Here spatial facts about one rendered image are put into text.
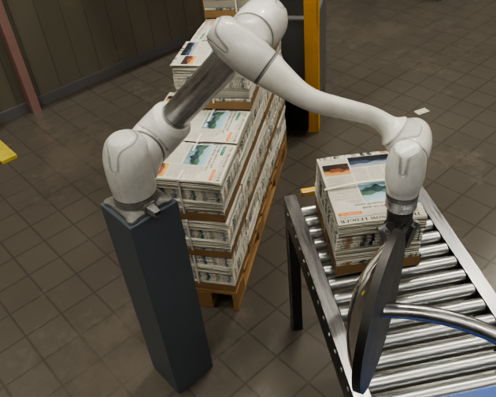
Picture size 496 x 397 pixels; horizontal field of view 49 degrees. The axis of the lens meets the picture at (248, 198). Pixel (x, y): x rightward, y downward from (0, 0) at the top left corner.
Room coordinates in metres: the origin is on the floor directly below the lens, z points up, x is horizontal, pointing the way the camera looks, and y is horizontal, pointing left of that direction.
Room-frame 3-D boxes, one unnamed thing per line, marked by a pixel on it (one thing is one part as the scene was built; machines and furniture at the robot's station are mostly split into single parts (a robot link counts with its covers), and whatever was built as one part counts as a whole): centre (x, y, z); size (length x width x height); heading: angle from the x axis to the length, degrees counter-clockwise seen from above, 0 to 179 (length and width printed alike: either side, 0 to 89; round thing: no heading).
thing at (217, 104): (2.56, 0.08, 0.86); 0.38 x 0.29 x 0.04; 75
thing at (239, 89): (2.56, 0.08, 0.95); 0.38 x 0.29 x 0.23; 75
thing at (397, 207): (1.18, -0.43, 1.18); 0.09 x 0.09 x 0.06
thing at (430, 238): (1.40, -0.45, 0.77); 0.47 x 0.05 x 0.05; 95
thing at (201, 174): (2.43, 0.12, 0.42); 1.17 x 0.39 x 0.83; 163
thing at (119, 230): (1.53, 0.39, 0.50); 0.20 x 0.20 x 1.00; 39
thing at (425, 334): (1.01, -0.49, 0.77); 0.47 x 0.05 x 0.05; 95
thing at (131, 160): (1.54, 0.38, 1.17); 0.18 x 0.16 x 0.22; 155
